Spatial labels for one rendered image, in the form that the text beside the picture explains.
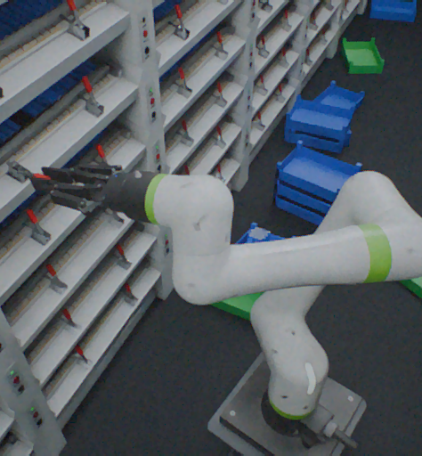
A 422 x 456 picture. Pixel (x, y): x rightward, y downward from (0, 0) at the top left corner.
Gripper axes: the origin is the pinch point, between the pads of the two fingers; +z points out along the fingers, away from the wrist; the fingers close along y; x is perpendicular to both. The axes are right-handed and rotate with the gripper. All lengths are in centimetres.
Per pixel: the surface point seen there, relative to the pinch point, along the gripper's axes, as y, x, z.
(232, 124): 112, -55, 22
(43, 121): 13.8, 4.1, 12.1
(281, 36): 158, -38, 16
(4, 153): 1.3, 3.9, 11.8
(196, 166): 80, -55, 22
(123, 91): 37.8, -0.9, 8.3
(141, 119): 42.7, -12.0, 9.6
